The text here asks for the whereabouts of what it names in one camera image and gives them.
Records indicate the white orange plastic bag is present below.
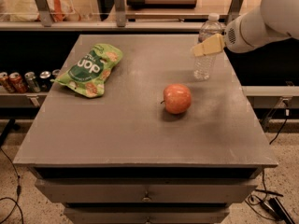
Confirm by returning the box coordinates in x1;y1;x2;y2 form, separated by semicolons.
7;0;81;23

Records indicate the lower drawer with knob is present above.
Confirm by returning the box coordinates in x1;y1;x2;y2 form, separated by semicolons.
64;207;230;224

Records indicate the green rice chip bag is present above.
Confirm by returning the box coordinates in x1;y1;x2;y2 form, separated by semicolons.
55;43;122;98

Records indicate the drawer with knob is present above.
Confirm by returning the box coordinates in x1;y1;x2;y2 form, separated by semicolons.
64;207;230;224
36;179;256;203

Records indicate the black cable left floor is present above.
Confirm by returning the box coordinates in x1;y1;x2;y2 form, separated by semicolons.
0;147;25;224

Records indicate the grey drawer cabinet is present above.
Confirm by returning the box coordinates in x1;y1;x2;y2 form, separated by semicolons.
12;34;279;224

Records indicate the black cable floor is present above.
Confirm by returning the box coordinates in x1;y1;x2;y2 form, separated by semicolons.
244;109;289;221
0;147;25;224

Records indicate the middle metal bracket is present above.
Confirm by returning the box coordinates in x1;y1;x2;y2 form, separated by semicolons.
114;0;126;27

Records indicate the silver soda can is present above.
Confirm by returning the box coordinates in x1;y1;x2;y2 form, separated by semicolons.
24;72;41;92

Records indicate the black cable right floor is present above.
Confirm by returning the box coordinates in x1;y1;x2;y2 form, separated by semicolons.
244;109;289;221

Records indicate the left metal bracket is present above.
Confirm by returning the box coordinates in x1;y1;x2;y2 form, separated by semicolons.
35;0;54;27

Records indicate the red apple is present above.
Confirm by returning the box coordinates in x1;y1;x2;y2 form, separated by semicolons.
163;84;192;115

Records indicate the dark soda can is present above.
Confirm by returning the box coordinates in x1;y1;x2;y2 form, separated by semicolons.
39;71;52;91

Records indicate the upper drawer with knob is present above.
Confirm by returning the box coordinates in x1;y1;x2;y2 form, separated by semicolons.
36;179;256;203

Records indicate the partly hidden soda can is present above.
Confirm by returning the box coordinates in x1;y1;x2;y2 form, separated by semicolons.
52;69;61;78

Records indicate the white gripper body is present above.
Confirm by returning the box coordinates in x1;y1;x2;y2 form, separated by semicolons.
224;16;253;53

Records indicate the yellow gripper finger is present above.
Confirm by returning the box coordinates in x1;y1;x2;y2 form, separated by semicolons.
192;34;225;57

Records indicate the right metal bracket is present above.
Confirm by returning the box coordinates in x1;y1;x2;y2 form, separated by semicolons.
225;0;244;24

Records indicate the clear plastic water bottle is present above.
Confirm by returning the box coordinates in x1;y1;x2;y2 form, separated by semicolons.
193;13;222;81

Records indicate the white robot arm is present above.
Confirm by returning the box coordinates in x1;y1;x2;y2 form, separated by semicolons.
192;0;299;57

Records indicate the black power strip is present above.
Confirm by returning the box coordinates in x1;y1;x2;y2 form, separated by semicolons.
269;198;295;224

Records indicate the left low shelf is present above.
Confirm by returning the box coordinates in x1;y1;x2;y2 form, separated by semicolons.
0;87;47;108

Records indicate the red soda can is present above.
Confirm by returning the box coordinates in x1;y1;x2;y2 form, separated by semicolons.
9;72;28;93
0;72;15;93

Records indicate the red soda can leftmost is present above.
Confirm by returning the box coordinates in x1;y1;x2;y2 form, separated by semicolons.
0;72;15;93

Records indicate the metal bracket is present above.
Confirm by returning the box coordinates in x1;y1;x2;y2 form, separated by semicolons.
35;0;54;27
225;0;244;24
114;0;126;27

